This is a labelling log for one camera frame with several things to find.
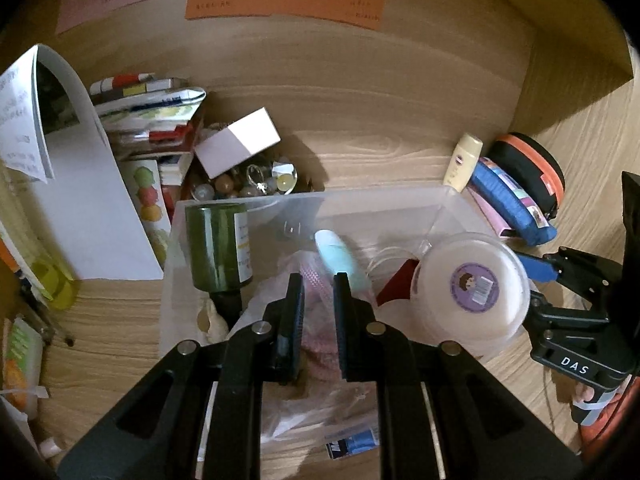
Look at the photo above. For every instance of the fruit print card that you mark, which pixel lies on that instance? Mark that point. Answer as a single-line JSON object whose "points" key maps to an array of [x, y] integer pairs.
{"points": [[147, 205]]}

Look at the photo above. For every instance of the seashell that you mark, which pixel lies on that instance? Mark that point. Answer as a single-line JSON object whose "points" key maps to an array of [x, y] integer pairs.
{"points": [[212, 322]]}

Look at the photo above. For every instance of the white round plastic container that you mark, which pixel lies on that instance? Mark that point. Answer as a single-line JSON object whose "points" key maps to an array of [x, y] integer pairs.
{"points": [[465, 290]]}

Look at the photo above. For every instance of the pink pouch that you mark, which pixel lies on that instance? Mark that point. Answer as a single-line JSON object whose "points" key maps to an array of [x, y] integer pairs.
{"points": [[492, 217]]}

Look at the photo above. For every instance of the yellow-green spray bottle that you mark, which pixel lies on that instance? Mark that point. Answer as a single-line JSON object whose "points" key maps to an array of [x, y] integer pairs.
{"points": [[55, 285]]}

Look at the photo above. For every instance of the stack of books and boxes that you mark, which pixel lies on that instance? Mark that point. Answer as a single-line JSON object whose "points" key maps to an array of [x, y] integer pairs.
{"points": [[145, 110]]}

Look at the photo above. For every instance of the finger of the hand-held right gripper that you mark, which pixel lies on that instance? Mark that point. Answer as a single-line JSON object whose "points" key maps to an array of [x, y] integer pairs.
{"points": [[542, 266], [560, 319]]}

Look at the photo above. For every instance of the blue pouch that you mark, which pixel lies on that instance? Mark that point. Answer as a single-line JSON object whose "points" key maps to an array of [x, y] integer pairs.
{"points": [[510, 200]]}

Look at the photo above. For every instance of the clear plastic storage bin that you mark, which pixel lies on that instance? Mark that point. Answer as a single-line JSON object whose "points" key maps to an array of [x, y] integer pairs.
{"points": [[380, 210]]}

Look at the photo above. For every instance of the small white cardboard box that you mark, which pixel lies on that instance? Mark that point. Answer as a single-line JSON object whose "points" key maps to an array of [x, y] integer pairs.
{"points": [[235, 142]]}

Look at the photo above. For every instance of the cream lotion bottle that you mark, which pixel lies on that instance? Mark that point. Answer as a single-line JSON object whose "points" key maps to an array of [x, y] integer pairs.
{"points": [[462, 162]]}

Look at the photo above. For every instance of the black pen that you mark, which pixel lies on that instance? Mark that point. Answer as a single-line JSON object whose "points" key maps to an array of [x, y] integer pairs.
{"points": [[47, 317]]}

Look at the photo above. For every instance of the black and orange round case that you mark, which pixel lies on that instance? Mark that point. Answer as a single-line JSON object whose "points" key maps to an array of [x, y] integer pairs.
{"points": [[530, 170]]}

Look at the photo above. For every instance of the white folded paper booklet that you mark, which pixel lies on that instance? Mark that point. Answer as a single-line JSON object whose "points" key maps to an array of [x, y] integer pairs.
{"points": [[80, 200]]}

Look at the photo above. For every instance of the bowl of glass beads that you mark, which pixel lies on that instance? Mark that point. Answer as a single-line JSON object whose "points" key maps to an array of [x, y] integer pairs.
{"points": [[250, 182]]}

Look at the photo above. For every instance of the blue and black packet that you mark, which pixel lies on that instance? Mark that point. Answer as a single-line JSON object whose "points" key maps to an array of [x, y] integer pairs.
{"points": [[352, 445]]}

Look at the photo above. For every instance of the red flat item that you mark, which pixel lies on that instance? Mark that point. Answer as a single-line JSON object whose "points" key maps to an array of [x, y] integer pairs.
{"points": [[397, 282]]}

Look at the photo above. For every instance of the person's right hand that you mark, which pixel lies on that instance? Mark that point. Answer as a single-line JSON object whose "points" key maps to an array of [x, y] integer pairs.
{"points": [[586, 391]]}

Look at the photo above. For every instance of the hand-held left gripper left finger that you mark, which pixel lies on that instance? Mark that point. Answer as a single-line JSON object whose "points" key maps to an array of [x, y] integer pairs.
{"points": [[295, 310]]}

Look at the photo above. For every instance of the light blue tube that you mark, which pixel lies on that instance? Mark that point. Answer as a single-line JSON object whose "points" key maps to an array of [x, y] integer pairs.
{"points": [[340, 257]]}

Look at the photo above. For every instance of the dark green glass jar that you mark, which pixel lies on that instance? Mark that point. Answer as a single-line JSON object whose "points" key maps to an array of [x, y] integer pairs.
{"points": [[212, 245]]}

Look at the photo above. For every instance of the pink mesh bag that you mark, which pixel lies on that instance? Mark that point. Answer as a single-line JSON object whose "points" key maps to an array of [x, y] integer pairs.
{"points": [[315, 310]]}

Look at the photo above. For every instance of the green and orange box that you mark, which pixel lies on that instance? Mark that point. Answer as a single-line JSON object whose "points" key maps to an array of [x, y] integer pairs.
{"points": [[22, 365]]}

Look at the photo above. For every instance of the clear plastic bag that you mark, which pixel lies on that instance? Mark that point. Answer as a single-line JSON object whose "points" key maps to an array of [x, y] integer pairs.
{"points": [[320, 405]]}

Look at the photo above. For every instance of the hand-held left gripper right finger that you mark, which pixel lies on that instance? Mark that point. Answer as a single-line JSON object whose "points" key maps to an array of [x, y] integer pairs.
{"points": [[342, 320]]}

